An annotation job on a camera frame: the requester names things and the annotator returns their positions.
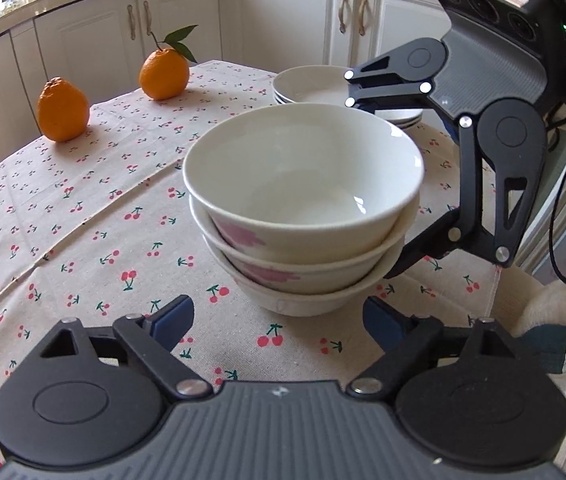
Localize orange with green leaf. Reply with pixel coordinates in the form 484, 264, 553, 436
138, 25, 199, 101

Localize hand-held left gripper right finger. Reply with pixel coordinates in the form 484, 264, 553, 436
347, 296, 538, 401

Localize cherry print tablecloth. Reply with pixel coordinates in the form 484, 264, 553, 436
0, 60, 501, 411

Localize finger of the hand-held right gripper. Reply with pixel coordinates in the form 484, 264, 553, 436
385, 116, 536, 280
345, 45, 434, 121

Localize white kitchen cabinets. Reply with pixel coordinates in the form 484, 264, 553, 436
0, 0, 464, 191

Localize white bowl with pink print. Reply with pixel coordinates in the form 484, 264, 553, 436
189, 195, 421, 295
183, 102, 425, 264
202, 232, 406, 317

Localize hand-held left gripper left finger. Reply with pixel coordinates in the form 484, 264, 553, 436
18, 295, 211, 401

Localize orange without leaf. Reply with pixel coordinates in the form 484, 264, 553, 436
37, 77, 90, 143

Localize white patterned clothing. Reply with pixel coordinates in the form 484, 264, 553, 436
510, 270, 566, 480

